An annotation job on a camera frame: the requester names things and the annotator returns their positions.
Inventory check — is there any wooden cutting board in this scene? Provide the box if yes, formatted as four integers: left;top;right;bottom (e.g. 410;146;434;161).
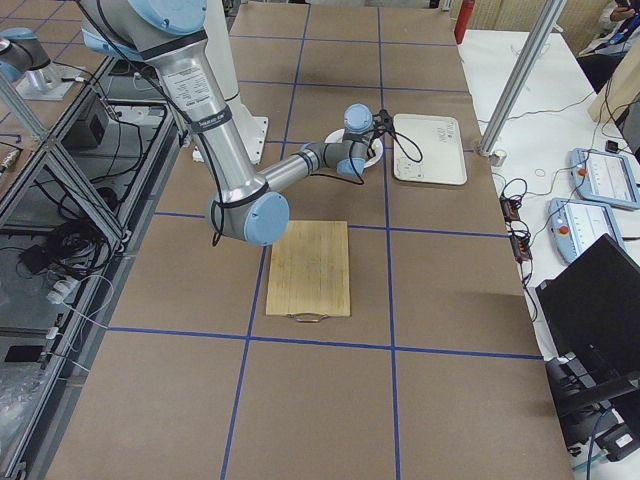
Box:
266;220;351;322

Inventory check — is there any near blue teach pendant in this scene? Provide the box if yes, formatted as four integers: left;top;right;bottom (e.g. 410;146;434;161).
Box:
549;198;625;264

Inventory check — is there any white round plate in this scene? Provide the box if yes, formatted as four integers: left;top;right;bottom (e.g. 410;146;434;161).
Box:
325;129;384;169

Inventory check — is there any cream bear serving tray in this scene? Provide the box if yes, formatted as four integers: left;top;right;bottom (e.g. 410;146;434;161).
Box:
393;113;467;186

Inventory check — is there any aluminium frame post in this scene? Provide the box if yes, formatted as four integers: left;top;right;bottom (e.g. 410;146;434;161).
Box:
477;0;567;157

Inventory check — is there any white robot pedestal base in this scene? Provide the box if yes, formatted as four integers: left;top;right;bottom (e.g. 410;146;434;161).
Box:
203;1;269;165

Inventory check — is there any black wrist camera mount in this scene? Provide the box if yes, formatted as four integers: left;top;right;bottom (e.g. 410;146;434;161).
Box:
373;109;396;138

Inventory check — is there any black laptop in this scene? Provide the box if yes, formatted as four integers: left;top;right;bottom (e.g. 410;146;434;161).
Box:
534;232;640;377

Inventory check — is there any red cylinder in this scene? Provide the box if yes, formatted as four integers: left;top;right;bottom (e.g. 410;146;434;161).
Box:
454;0;475;45

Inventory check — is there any person in dark clothes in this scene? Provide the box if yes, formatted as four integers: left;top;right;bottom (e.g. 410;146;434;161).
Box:
577;1;639;93

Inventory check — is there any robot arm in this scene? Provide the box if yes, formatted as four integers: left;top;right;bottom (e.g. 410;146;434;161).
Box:
78;1;379;246
1;27;51;82

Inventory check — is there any far blue teach pendant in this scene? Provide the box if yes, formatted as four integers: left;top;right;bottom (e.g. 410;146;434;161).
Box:
569;148;639;210

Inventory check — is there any blue teach pendant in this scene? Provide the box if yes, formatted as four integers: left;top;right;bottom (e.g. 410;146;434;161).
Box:
549;198;625;264
569;148;639;210

